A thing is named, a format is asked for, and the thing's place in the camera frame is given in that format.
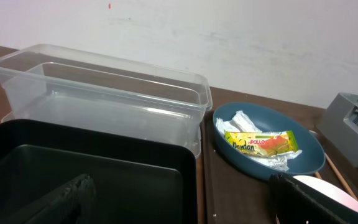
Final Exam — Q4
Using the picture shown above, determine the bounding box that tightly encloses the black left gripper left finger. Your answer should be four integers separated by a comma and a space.
0, 174, 96, 224

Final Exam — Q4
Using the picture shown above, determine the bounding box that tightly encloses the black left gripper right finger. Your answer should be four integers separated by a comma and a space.
268, 173, 358, 224

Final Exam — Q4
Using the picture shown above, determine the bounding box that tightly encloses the wooden chopstick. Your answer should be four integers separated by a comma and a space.
325, 153, 358, 201

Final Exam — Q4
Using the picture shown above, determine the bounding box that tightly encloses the yellow green snack wrapper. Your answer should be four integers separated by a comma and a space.
224, 131, 300, 157

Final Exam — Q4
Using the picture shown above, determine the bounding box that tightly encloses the dark blue plate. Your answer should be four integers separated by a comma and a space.
213, 102, 326, 181

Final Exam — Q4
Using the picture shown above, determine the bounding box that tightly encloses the white tissue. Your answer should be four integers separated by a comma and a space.
215, 111, 302, 171

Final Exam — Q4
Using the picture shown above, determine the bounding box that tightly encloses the grey dishwasher rack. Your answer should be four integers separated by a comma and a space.
317, 93, 358, 168

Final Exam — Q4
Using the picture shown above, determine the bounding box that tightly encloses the dark brown tray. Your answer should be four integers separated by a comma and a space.
201, 112, 358, 223

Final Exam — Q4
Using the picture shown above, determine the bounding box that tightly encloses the black plastic bin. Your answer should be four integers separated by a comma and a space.
0, 119, 198, 223

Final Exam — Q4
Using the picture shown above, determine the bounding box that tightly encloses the clear plastic bin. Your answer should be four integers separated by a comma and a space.
0, 44, 213, 156

